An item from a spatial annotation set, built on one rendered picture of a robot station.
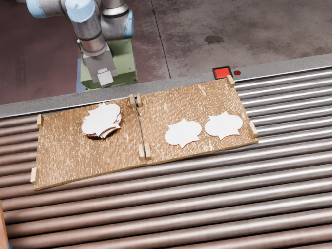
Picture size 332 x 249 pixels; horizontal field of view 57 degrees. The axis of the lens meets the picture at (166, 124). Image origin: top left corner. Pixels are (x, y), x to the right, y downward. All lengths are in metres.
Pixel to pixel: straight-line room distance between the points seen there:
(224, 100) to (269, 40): 1.99
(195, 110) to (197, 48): 1.90
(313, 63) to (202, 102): 0.54
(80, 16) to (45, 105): 0.66
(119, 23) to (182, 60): 1.64
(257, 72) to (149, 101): 0.49
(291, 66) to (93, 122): 0.89
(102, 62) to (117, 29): 0.40
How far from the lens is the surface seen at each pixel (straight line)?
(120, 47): 1.60
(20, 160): 1.34
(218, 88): 1.32
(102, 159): 1.16
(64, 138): 1.28
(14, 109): 1.54
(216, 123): 1.18
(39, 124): 1.34
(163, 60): 2.99
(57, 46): 3.58
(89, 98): 1.42
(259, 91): 1.34
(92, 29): 0.94
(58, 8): 1.04
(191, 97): 1.29
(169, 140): 1.14
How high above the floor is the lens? 1.85
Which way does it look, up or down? 50 degrees down
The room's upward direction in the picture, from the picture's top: 10 degrees counter-clockwise
